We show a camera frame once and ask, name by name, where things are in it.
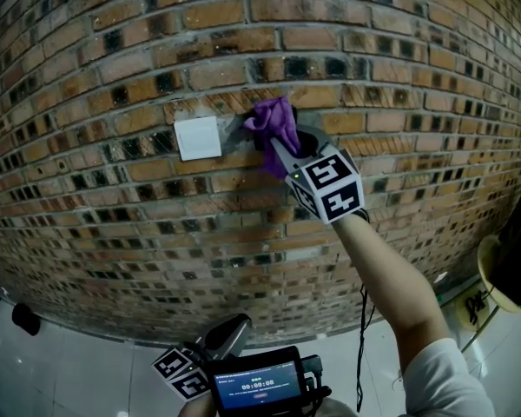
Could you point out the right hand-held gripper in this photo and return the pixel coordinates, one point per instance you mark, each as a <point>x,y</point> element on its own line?
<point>334,189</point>

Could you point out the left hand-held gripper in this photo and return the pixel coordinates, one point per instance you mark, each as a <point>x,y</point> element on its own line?
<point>180,372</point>

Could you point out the purple cleaning cloth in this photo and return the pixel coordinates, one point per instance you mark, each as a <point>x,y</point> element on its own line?
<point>271,122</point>

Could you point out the black wall display panel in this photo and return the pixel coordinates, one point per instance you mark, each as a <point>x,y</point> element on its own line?
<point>259,145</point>

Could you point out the person's left forearm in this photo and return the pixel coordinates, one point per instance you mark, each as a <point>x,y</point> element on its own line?
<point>197,408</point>

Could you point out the person's right forearm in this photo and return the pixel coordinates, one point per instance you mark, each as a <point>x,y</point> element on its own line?
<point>386,285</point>

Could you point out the chest-mounted timer screen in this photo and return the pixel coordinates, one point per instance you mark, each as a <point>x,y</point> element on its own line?
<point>256,385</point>

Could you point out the black round object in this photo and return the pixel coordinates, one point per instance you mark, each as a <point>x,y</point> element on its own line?
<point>26,319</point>

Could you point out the round yellow stool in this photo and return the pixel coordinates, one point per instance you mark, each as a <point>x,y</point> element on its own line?
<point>488,272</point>

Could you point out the white shirt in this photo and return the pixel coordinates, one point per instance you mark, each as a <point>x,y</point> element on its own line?
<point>447,380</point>

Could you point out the yellow round disc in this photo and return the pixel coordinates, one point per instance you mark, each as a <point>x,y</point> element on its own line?
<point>460,315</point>

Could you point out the large dark box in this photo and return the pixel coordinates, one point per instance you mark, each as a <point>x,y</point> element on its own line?
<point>519,250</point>

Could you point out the black monitor mount bracket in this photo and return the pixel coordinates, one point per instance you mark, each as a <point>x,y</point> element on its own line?
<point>314,376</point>

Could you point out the white wall switch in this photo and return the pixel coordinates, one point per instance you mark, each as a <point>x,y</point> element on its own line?
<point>197,138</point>

